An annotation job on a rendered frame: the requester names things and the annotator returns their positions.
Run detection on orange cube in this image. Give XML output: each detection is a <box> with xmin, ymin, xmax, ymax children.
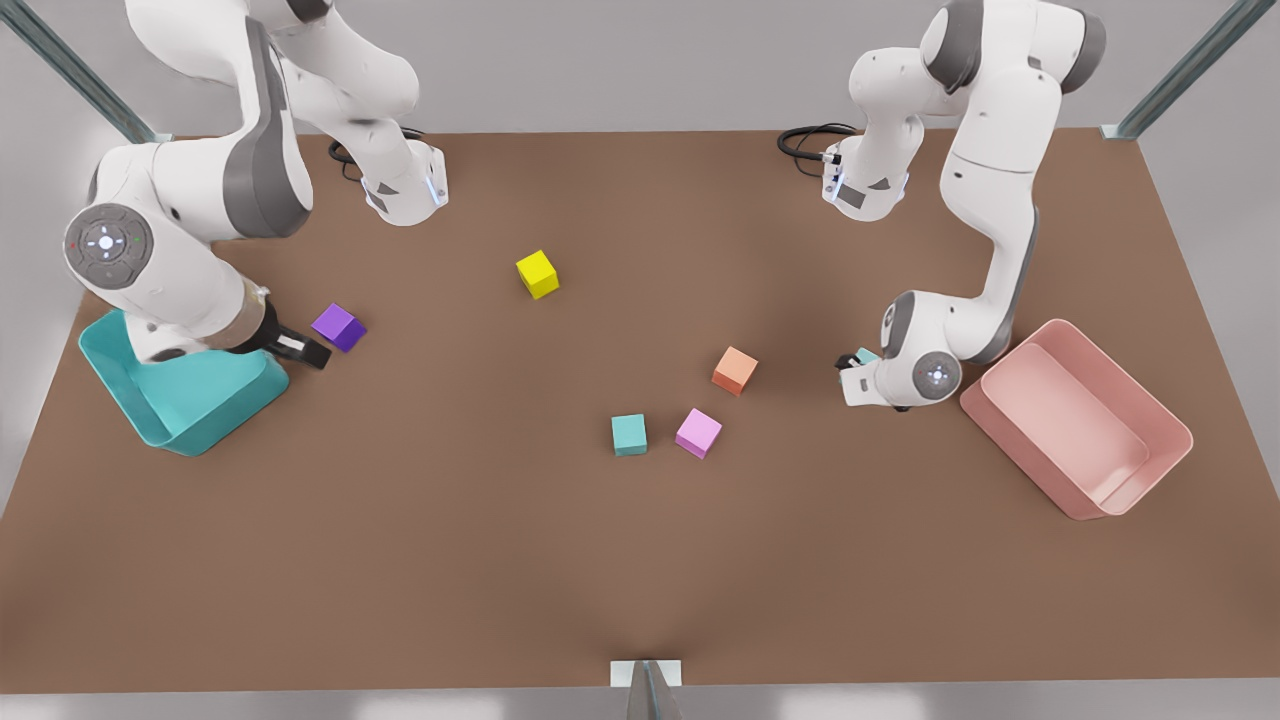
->
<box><xmin>711</xmin><ymin>345</ymin><xmax>760</xmax><ymax>398</ymax></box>

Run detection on silver frame post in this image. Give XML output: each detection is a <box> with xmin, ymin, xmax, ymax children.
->
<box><xmin>1099</xmin><ymin>0</ymin><xmax>1280</xmax><ymax>142</ymax></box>
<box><xmin>0</xmin><ymin>0</ymin><xmax>174</xmax><ymax>145</ymax></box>
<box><xmin>609</xmin><ymin>659</ymin><xmax>684</xmax><ymax>720</ymax></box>

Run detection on black cable loop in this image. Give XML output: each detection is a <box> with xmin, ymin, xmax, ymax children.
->
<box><xmin>777</xmin><ymin>122</ymin><xmax>863</xmax><ymax>182</ymax></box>
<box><xmin>327</xmin><ymin>127</ymin><xmax>428</xmax><ymax>184</ymax></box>

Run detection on yellow cube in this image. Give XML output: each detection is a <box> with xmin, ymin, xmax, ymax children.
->
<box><xmin>515</xmin><ymin>249</ymin><xmax>561</xmax><ymax>301</ymax></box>

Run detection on pink cube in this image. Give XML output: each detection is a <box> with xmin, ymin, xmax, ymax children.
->
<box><xmin>674</xmin><ymin>407</ymin><xmax>724</xmax><ymax>461</ymax></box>

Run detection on teal plastic tray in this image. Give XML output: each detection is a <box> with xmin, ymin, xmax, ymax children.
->
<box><xmin>78</xmin><ymin>308</ymin><xmax>292</xmax><ymax>459</ymax></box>

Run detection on purple cube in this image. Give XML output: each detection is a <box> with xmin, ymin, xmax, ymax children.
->
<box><xmin>310</xmin><ymin>302</ymin><xmax>368</xmax><ymax>354</ymax></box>

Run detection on pink plastic tray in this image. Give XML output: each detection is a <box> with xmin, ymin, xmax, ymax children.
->
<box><xmin>959</xmin><ymin>318</ymin><xmax>1195</xmax><ymax>522</ymax></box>

